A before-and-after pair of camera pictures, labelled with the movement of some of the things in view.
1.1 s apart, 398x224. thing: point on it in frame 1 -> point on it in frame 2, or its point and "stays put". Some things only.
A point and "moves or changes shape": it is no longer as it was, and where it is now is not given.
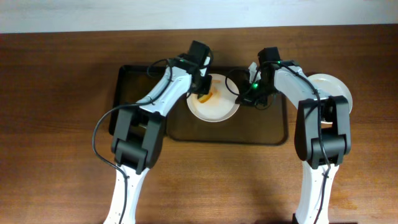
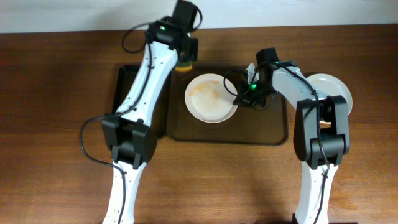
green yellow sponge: x=203 y=98 moves or changes shape
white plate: x=326 y=85 stays put
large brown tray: x=247 y=126 stays put
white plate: x=219 y=104 stays put
